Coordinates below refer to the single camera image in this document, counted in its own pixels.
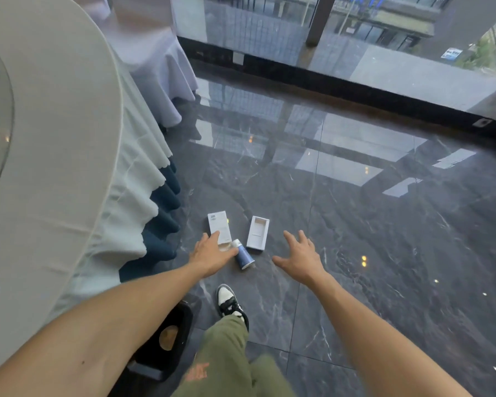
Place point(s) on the person's left hand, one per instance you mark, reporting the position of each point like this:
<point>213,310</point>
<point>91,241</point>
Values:
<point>206,256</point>

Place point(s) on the person's right hand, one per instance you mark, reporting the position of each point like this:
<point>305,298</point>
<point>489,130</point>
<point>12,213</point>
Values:
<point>304,262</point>

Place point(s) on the person's right middle finger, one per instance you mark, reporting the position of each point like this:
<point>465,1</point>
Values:
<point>302,238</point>

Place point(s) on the person's left thumb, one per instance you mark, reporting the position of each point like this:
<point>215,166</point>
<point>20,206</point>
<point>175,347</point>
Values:
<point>228,255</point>

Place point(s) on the person's right thumb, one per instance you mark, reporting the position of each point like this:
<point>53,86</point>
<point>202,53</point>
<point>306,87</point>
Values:
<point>281,261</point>

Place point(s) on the person's left forearm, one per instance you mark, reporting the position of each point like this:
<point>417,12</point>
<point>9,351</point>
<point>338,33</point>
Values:
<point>86,339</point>

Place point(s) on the person's right forearm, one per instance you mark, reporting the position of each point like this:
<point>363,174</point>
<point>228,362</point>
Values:
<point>380,343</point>

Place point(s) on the blue cylindrical device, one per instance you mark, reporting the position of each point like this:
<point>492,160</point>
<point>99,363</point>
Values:
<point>244,258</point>

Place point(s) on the white box lid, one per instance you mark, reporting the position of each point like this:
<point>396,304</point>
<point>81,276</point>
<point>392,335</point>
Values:
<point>218,225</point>

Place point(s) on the white open box tray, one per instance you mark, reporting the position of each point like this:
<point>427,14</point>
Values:
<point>258,234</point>

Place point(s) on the black and white sneaker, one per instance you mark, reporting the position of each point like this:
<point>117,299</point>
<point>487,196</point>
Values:
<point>229,301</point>

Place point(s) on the dark blue table skirt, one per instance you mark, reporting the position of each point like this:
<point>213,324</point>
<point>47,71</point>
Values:
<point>161,227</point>

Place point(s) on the person's green trouser leg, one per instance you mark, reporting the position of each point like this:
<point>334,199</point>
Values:
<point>227,359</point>

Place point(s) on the black stool with wooden seat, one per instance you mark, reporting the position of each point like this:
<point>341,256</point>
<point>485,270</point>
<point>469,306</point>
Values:
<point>165,339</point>

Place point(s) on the white round tablecloth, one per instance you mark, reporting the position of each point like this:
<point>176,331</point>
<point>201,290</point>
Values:
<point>58,169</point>

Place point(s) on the large glass window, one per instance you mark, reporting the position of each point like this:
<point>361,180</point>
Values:
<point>355,33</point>

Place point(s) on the silver floor socket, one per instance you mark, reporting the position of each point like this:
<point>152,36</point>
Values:
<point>482,122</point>

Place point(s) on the dark window pillar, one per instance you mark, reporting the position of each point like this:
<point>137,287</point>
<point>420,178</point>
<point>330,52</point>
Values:
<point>320,20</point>

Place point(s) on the white draped side table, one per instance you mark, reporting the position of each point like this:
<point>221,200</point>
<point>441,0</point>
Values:
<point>148,49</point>

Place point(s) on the white and blue sign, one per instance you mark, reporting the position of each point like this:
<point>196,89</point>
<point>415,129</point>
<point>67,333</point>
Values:
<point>451,53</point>

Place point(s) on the white wall socket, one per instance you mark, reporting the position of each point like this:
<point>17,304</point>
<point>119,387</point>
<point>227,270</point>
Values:
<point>238,58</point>

